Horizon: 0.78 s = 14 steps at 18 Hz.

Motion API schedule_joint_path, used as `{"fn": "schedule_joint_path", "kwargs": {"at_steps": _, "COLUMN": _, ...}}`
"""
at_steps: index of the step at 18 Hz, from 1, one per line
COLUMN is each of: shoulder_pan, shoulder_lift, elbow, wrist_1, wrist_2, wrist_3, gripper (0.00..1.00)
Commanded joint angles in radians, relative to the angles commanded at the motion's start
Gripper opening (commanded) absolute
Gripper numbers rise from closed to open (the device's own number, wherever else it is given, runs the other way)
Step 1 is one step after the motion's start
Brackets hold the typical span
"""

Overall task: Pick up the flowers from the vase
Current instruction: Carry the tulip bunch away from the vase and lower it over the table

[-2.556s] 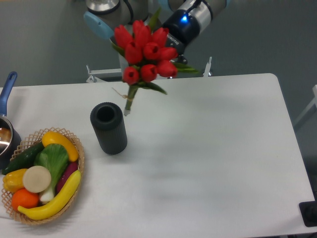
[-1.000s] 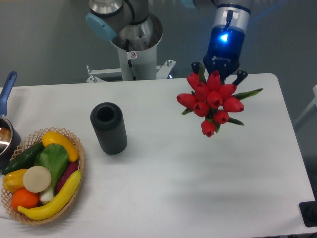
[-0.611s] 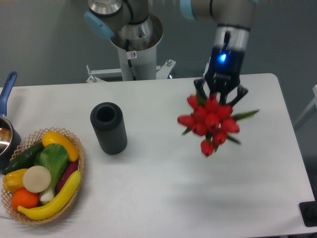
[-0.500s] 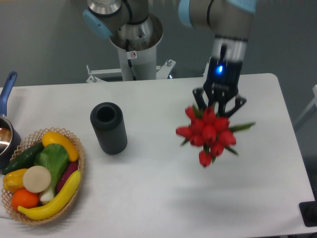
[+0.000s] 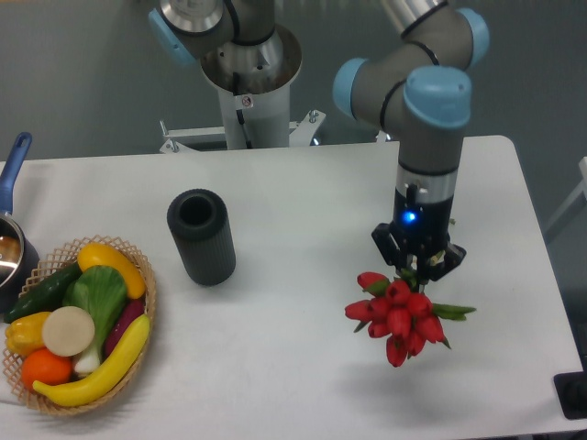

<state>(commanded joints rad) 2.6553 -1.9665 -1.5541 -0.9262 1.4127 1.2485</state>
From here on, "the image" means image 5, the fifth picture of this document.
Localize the orange fruit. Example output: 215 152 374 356
21 348 72 391

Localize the yellow banana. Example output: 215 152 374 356
33 314 150 408

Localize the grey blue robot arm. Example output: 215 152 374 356
148 1 490 286

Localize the white frame at right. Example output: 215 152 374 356
543 157 586 243

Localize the yellow bell pepper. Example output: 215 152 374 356
5 312 51 358

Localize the blue handled saucepan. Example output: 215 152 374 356
1 132 39 314

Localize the red tulip bouquet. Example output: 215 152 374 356
344 257 476 368

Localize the beige round disc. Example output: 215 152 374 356
41 306 95 357

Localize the yellow squash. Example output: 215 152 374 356
77 242 147 300

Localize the woven wicker basket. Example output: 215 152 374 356
1 236 156 416

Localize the green bok choy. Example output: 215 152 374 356
62 266 127 378

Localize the purple eggplant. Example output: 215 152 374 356
103 299 144 358

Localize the green cucumber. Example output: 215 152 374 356
4 263 82 324

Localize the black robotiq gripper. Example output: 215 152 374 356
371 190 467 281

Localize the dark grey ribbed vase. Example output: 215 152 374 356
167 189 236 286

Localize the black device at edge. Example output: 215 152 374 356
553 371 586 420

